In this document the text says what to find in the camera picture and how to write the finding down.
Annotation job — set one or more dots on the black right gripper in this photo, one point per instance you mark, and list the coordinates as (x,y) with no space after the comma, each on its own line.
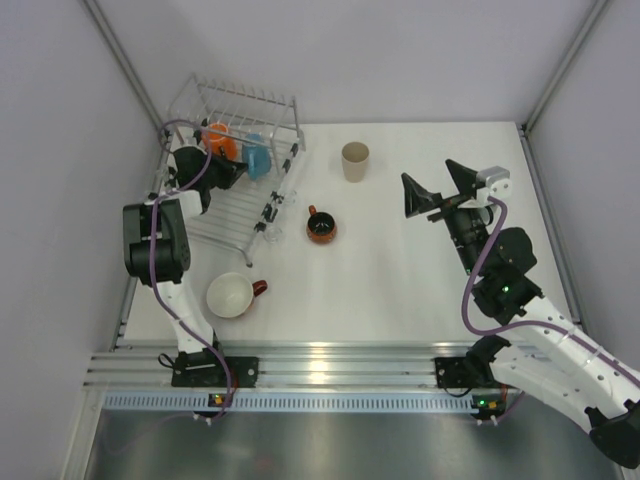
(448,204)

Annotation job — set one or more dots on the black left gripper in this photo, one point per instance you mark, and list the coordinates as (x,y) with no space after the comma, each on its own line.
(214,171)

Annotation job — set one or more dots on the blue mug white interior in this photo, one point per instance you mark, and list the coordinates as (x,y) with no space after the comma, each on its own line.
(256,156)

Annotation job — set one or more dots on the orange mug black handle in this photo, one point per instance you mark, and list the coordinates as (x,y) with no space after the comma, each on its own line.
(216,139)

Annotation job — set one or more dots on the beige handleless cup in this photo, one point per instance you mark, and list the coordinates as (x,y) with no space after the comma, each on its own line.
(355,156)

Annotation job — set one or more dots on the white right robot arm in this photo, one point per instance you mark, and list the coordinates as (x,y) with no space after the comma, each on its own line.
(524,340)

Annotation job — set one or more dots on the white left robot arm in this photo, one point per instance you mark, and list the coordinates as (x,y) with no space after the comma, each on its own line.
(157,253)

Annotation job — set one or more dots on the brown mug black interior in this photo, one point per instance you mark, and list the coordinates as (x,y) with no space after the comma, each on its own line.
(321,226)

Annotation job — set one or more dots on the red mug white interior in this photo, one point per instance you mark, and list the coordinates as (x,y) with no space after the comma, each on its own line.
(231,294)

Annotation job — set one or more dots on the silver wire dish rack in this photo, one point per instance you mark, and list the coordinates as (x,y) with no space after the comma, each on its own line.
(238,215)

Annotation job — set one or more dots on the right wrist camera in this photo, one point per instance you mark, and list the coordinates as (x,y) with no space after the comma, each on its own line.
(493,183)

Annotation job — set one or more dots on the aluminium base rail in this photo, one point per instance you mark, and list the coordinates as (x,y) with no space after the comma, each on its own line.
(304,366)

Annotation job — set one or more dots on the perforated grey cable duct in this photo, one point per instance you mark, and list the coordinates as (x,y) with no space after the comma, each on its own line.
(288,402)

